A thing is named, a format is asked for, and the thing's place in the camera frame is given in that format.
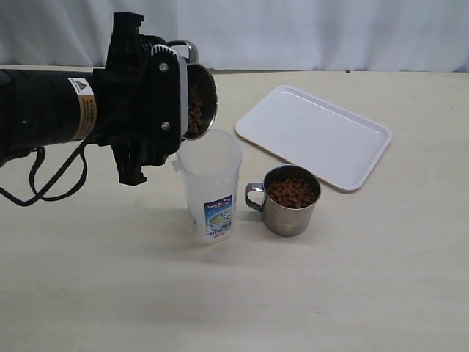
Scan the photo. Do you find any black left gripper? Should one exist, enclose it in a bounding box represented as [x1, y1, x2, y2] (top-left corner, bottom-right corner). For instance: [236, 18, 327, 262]
[93, 12, 176, 186]

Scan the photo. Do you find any steel mug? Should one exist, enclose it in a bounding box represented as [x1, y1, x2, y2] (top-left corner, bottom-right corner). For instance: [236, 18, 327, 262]
[245, 164, 322, 237]
[166, 40, 218, 140]

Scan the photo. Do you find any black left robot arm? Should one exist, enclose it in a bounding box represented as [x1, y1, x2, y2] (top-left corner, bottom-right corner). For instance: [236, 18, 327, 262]
[1, 12, 188, 186]

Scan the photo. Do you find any clear plastic pitcher with label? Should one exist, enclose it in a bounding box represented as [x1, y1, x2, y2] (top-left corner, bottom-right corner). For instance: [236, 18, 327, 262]
[173, 129, 243, 245]

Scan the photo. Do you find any white plastic tray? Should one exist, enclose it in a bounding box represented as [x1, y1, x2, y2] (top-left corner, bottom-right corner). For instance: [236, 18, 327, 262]
[235, 85, 392, 192]

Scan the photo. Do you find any white backdrop curtain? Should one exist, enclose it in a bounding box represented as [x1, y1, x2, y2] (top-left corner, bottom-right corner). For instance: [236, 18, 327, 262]
[1, 1, 468, 72]

